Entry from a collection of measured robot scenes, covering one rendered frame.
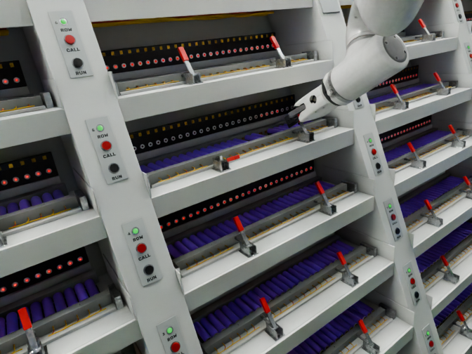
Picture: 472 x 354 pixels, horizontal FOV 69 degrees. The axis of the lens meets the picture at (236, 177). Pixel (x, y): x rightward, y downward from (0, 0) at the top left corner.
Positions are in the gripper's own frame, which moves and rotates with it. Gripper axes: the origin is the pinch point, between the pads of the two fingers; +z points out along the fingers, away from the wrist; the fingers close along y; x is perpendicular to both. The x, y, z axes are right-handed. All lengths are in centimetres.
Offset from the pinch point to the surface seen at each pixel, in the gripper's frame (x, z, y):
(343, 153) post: -13.0, 5.1, 15.9
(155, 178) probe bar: -3.4, 2.9, -40.7
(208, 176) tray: -7.4, -1.4, -31.0
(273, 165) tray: -9.9, -1.2, -13.9
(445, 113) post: -13, 11, 86
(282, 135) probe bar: -2.7, 3.4, -4.2
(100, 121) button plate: 8.1, -5.3, -48.9
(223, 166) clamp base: -6.1, 0.4, -25.9
